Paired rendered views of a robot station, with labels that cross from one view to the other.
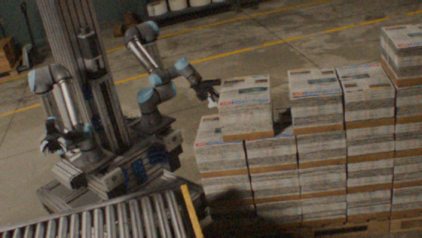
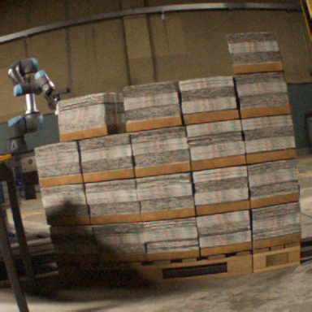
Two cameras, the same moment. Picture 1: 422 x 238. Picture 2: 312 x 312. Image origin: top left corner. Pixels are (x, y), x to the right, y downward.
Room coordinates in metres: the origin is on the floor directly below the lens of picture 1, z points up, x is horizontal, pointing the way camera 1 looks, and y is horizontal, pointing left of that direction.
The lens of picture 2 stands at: (-0.98, -0.75, 0.86)
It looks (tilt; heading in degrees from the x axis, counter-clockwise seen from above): 3 degrees down; 4
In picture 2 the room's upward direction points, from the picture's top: 8 degrees counter-clockwise
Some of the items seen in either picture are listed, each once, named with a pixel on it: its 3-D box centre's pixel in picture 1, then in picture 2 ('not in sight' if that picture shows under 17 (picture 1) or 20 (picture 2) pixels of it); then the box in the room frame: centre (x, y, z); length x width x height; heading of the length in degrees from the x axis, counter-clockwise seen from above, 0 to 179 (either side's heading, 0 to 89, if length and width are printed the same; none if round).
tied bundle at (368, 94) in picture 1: (363, 95); (214, 100); (2.18, -0.88, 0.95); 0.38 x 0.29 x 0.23; 168
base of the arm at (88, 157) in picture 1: (90, 151); not in sight; (2.30, 0.77, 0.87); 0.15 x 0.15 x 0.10
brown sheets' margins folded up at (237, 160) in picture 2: (299, 178); (150, 210); (2.26, -0.46, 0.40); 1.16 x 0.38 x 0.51; 79
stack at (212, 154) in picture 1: (298, 176); (149, 207); (2.26, -0.46, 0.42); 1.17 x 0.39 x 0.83; 79
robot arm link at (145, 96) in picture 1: (147, 99); (16, 126); (2.63, 0.39, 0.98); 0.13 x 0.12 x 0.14; 120
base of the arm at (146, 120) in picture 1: (151, 115); (17, 144); (2.63, 0.40, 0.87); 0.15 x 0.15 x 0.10
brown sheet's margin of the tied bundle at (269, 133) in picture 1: (249, 129); (87, 133); (2.21, -0.18, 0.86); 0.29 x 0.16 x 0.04; 79
